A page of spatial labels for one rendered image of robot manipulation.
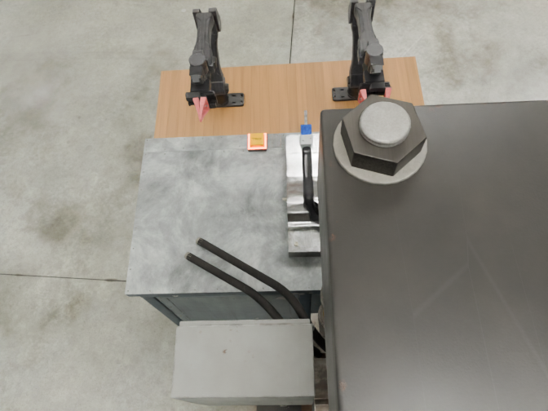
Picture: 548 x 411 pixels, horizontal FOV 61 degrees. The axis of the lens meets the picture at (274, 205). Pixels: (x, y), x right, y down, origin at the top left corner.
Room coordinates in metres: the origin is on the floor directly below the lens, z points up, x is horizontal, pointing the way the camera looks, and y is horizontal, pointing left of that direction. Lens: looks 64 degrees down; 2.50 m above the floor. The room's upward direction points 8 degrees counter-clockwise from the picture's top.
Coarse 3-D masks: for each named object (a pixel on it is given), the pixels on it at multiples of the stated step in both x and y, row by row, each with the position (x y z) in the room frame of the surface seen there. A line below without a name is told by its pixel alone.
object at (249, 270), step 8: (200, 240) 0.69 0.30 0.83; (208, 248) 0.65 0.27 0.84; (216, 248) 0.64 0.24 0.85; (224, 256) 0.60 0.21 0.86; (232, 256) 0.60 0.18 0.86; (232, 264) 0.57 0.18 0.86; (240, 264) 0.56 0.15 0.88; (248, 272) 0.52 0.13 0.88; (256, 272) 0.51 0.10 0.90; (264, 280) 0.48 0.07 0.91; (272, 280) 0.47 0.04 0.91
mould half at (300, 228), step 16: (288, 144) 1.03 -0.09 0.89; (304, 144) 1.02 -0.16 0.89; (288, 160) 0.96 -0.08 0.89; (288, 176) 0.89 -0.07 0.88; (288, 192) 0.80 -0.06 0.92; (288, 208) 0.73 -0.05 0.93; (304, 208) 0.72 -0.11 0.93; (288, 224) 0.69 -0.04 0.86; (304, 224) 0.68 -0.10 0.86; (288, 240) 0.63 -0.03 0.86; (304, 240) 0.62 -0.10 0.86; (304, 256) 0.58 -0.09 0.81
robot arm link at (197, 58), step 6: (192, 54) 1.18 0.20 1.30; (198, 54) 1.18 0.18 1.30; (192, 60) 1.16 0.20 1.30; (198, 60) 1.15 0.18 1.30; (204, 60) 1.15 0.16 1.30; (216, 60) 1.24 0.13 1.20; (204, 66) 1.14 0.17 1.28; (210, 66) 1.19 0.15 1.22; (216, 66) 1.21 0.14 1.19; (204, 72) 1.14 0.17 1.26; (210, 72) 1.20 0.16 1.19
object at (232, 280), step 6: (186, 258) 0.63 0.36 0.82; (192, 258) 0.62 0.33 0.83; (198, 258) 0.62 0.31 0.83; (198, 264) 0.59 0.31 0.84; (204, 264) 0.59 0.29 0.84; (210, 264) 0.59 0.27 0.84; (210, 270) 0.56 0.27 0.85; (216, 270) 0.56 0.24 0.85; (222, 276) 0.53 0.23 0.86; (228, 276) 0.52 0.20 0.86; (228, 282) 0.50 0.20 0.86; (234, 282) 0.50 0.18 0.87; (240, 282) 0.49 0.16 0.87; (240, 288) 0.47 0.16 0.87
